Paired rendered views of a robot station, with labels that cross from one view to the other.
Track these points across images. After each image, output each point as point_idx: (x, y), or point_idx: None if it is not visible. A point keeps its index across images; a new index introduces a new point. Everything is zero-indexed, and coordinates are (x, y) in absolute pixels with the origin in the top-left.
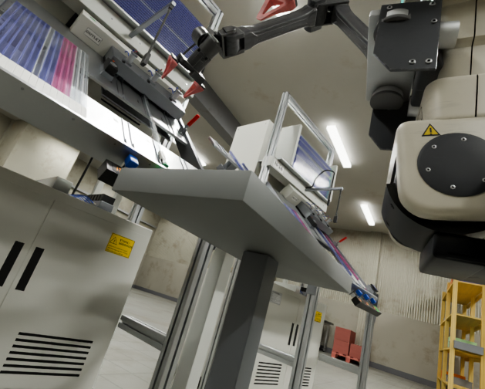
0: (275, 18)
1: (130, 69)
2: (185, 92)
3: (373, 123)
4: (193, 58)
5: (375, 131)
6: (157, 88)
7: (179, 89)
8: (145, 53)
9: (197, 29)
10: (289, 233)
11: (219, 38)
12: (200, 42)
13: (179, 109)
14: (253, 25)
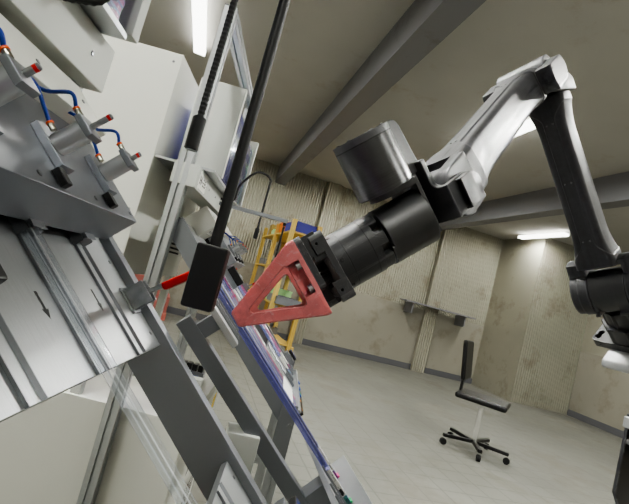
0: (503, 117)
1: (11, 170)
2: (86, 79)
3: (622, 471)
4: (362, 269)
5: (623, 488)
6: (72, 172)
7: (65, 68)
8: (205, 246)
9: (380, 142)
10: None
11: (435, 202)
12: (382, 199)
13: (124, 221)
14: (480, 144)
